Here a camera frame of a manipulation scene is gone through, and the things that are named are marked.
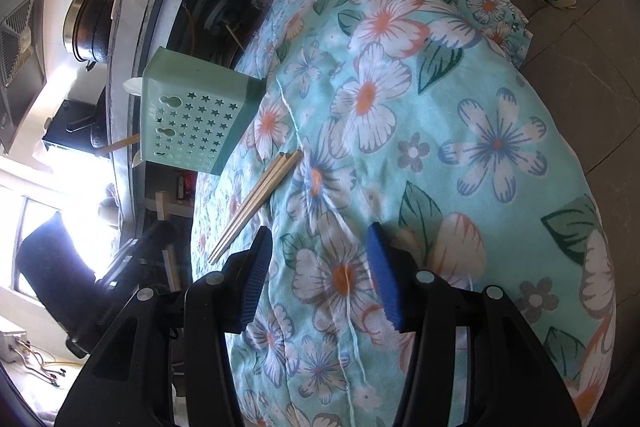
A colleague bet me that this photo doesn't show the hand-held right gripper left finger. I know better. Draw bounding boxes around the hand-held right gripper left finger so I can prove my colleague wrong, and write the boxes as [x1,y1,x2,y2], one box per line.
[54,227,273,427]

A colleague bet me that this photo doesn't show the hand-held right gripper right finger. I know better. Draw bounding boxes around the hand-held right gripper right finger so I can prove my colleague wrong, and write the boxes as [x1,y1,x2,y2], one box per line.
[366,223,583,427]

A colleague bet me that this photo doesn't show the green perforated utensil holder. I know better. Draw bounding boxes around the green perforated utensil holder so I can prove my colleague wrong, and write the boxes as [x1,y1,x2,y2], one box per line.
[142,47,266,176]

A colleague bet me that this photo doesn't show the person's left forearm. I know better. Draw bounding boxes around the person's left forearm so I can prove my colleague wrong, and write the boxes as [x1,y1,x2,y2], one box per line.
[17,211,97,345]

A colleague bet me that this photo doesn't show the window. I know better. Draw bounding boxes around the window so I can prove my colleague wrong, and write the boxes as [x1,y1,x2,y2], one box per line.
[0,147,116,303]

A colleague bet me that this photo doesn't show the white power strip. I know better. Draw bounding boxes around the white power strip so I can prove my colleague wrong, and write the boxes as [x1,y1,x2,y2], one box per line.
[0,328,31,364]

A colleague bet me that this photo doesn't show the black box appliance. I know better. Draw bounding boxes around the black box appliance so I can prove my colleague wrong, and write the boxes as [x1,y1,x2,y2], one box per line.
[42,99,101,152]

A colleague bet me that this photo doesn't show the floral turquoise blanket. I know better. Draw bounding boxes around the floral turquoise blanket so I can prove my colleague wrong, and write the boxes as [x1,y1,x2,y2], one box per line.
[190,0,618,427]

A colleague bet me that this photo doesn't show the metal range hood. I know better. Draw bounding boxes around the metal range hood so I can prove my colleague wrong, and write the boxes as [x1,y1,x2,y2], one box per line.
[0,0,47,152]

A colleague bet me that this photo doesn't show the black cooking pot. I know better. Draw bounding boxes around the black cooking pot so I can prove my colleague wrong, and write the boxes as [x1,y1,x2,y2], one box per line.
[62,0,123,72]

